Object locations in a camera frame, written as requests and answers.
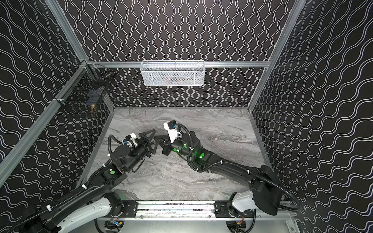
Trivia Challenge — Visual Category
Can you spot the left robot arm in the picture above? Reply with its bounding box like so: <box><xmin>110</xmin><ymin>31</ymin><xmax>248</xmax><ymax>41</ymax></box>
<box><xmin>8</xmin><ymin>129</ymin><xmax>157</xmax><ymax>233</ymax></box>

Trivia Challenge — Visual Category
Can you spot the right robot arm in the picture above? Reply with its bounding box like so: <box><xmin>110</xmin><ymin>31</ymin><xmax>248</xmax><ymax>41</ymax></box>
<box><xmin>155</xmin><ymin>136</ymin><xmax>303</xmax><ymax>216</ymax></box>

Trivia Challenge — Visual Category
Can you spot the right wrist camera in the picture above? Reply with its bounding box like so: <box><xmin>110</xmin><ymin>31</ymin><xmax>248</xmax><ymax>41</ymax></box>
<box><xmin>163</xmin><ymin>120</ymin><xmax>181</xmax><ymax>143</ymax></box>

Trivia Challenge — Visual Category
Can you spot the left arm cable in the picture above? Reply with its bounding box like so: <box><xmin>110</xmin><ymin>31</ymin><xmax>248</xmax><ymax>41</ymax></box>
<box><xmin>5</xmin><ymin>133</ymin><xmax>126</xmax><ymax>233</ymax></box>

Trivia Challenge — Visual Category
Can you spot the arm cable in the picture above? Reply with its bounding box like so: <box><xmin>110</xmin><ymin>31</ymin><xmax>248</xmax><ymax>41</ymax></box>
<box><xmin>5</xmin><ymin>133</ymin><xmax>126</xmax><ymax>233</ymax></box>
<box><xmin>176</xmin><ymin>123</ymin><xmax>302</xmax><ymax>212</ymax></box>

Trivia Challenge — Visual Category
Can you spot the white wire basket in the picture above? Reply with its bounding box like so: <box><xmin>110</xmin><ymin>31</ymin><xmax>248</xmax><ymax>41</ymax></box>
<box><xmin>140</xmin><ymin>60</ymin><xmax>206</xmax><ymax>86</ymax></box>

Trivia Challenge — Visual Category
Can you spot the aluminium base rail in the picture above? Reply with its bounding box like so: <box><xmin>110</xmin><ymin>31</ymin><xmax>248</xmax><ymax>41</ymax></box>
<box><xmin>58</xmin><ymin>199</ymin><xmax>295</xmax><ymax>221</ymax></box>

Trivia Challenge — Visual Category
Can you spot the black wire basket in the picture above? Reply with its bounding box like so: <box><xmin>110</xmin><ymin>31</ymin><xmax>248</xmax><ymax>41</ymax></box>
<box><xmin>56</xmin><ymin>60</ymin><xmax>115</xmax><ymax>119</ymax></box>

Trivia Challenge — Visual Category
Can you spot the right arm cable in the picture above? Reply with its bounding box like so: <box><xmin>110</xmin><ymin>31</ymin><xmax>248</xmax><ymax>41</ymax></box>
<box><xmin>176</xmin><ymin>123</ymin><xmax>302</xmax><ymax>212</ymax></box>

